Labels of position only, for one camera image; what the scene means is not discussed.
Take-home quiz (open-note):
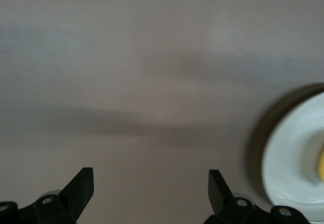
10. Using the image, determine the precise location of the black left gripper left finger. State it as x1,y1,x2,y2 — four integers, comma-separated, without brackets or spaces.
32,167,95,224

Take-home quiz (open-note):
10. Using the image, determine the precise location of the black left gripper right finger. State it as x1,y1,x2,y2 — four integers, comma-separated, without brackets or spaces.
208,169,256,224

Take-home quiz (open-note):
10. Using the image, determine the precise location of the yellow lemon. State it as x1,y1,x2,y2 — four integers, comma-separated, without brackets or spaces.
317,149,324,184

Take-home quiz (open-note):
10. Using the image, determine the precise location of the beige plate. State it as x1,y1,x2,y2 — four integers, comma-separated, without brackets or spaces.
262,90,324,222

